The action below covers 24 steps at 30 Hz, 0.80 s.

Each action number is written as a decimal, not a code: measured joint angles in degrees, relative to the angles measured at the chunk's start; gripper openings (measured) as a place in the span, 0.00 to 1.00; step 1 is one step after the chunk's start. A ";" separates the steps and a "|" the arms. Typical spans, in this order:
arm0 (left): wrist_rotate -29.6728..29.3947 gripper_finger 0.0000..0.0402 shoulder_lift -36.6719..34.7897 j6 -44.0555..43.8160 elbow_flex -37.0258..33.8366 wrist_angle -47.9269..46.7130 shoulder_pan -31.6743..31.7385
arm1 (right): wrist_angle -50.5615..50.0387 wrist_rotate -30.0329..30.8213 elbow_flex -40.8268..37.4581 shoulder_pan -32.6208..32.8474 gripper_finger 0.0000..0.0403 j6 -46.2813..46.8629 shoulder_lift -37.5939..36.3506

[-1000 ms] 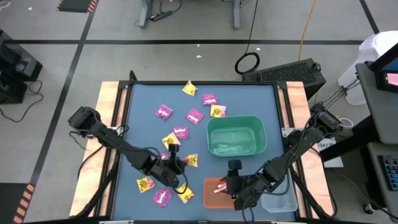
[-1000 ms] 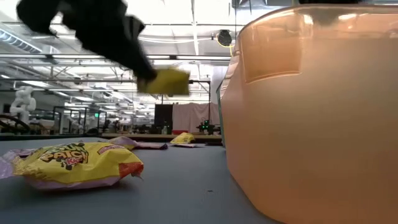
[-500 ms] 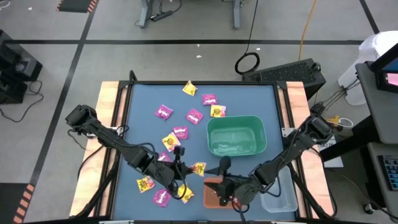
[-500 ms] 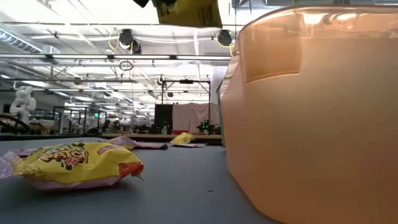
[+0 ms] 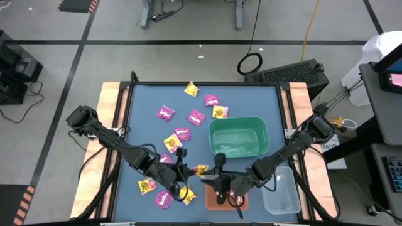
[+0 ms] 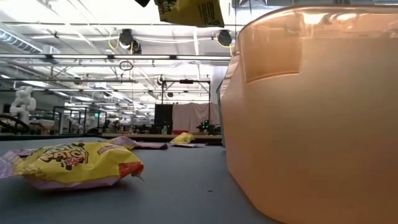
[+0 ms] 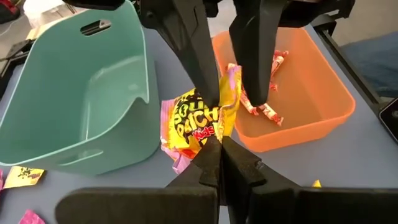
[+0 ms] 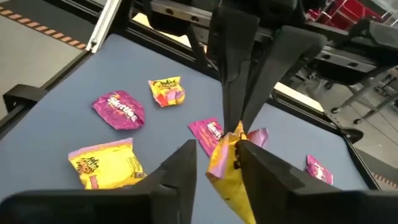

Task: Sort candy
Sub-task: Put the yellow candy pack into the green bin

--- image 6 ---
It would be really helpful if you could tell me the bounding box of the orange translucent plastic bin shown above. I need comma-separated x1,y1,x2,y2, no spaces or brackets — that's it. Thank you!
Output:
219,4,398,224

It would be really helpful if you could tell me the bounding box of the long ceiling light bar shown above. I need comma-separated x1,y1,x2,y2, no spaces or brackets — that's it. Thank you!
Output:
0,53,233,61

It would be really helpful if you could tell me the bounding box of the yellow Sour Patch Kids bag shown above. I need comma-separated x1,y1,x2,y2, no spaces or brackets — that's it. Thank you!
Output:
170,132,196,146
107,136,139,151
0,142,145,191
154,0,225,29

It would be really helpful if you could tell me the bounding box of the black-framed glass enclosure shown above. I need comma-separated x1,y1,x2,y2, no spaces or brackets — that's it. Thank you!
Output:
52,106,108,135

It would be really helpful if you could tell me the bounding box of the black gantry frame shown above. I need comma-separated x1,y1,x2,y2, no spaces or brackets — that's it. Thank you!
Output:
160,79,212,105

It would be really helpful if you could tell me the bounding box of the black upright panel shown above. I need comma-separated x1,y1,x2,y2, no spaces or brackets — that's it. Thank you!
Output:
154,104,174,134

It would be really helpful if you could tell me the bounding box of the blue table mat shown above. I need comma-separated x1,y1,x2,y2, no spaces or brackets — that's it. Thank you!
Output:
0,136,280,224

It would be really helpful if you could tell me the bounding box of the pink curtain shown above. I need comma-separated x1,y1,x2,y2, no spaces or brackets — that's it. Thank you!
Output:
172,102,222,134

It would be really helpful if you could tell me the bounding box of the green-lit black robot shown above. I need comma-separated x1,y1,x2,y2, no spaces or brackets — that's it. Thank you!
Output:
195,119,221,135

